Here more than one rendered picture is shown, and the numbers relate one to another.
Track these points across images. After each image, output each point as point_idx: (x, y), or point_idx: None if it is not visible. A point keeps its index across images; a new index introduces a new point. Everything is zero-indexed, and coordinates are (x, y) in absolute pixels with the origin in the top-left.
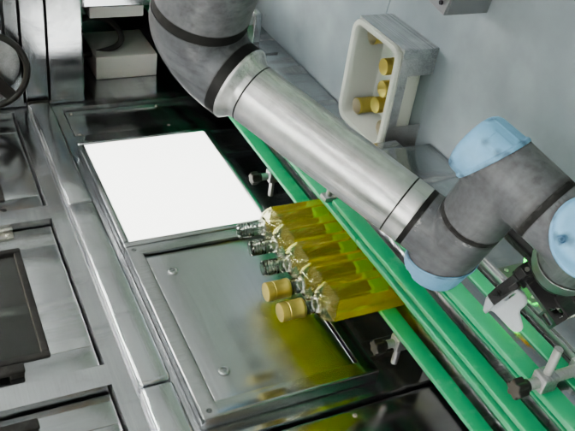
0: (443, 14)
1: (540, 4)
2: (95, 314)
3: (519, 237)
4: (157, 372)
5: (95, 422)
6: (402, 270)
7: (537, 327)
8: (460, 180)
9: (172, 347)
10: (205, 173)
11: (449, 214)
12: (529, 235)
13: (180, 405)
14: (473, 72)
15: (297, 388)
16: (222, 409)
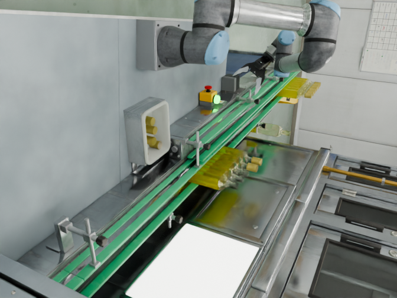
0: (180, 66)
1: None
2: (299, 236)
3: (266, 62)
4: (297, 202)
5: (325, 212)
6: (221, 138)
7: (229, 106)
8: (289, 45)
9: (286, 203)
10: (173, 262)
11: (291, 52)
12: None
13: (299, 192)
14: (163, 88)
15: (260, 177)
16: (288, 184)
